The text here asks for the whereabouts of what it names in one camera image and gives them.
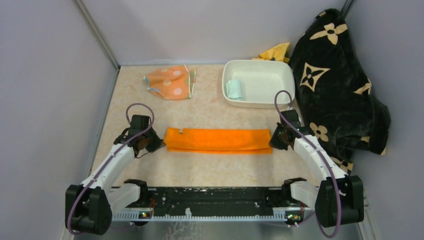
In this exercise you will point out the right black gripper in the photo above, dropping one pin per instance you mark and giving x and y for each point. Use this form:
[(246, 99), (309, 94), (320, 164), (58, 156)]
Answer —
[(273, 141)]

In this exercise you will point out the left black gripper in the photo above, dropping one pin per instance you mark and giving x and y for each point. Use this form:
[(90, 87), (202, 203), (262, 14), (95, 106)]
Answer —
[(158, 143)]

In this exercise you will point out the plain bright orange towel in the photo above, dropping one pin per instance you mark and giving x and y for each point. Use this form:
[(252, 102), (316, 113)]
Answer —
[(218, 141)]

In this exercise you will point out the orange polka dot towel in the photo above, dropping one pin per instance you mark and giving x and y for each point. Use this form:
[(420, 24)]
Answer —
[(172, 83)]

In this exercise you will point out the light mint green towel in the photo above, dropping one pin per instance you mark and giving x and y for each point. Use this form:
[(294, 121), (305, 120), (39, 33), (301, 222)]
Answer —
[(234, 90)]

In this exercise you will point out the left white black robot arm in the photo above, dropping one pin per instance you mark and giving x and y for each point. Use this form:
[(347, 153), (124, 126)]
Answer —
[(91, 205)]

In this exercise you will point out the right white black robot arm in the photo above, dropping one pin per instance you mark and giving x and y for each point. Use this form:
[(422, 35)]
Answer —
[(339, 198)]

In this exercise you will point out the white plastic bin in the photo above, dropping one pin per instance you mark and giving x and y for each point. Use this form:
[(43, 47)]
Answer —
[(263, 81)]

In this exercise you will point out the black floral blanket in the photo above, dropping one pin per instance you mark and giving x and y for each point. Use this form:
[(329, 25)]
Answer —
[(334, 94)]

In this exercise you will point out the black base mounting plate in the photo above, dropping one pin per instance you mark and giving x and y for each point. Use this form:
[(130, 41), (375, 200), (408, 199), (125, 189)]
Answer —
[(218, 203)]

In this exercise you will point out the yellow towel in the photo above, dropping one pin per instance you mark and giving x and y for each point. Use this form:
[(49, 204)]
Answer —
[(279, 53)]

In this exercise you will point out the aluminium frame rail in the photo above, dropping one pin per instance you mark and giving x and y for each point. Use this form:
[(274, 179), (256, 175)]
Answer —
[(252, 229)]

